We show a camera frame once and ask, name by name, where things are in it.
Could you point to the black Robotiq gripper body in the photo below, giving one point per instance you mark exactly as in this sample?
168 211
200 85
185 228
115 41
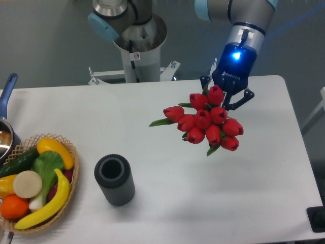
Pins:
234 68

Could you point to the red tulip bouquet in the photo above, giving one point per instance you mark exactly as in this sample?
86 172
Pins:
204 117

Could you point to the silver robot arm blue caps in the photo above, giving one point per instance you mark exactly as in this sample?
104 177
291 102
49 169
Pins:
250 19

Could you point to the dark grey ribbed vase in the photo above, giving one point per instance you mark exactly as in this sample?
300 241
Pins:
114 176

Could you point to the black device at table edge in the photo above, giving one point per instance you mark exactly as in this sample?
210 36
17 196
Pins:
316 218

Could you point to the dark red vegetable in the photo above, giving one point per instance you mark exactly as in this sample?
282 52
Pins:
69 175

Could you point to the green bok choy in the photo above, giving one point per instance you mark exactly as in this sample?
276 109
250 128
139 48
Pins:
44 166

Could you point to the yellow banana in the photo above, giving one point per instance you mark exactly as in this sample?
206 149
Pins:
51 208

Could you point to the woven wicker basket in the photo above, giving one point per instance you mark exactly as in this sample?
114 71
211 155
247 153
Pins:
42 143

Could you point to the green cucumber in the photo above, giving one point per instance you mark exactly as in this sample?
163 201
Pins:
19 164

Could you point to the beige round radish slice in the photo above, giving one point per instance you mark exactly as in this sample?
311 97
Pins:
27 184

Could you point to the yellow bell pepper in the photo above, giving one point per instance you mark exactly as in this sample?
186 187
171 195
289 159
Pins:
6 186

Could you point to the orange fruit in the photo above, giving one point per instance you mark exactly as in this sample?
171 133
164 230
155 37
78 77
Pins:
14 207

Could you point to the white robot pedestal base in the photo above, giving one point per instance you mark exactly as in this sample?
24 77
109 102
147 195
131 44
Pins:
140 47

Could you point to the white frame at right edge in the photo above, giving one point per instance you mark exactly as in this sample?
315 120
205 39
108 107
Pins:
314 116

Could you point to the blue handled saucepan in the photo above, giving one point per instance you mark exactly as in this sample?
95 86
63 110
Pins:
9 139

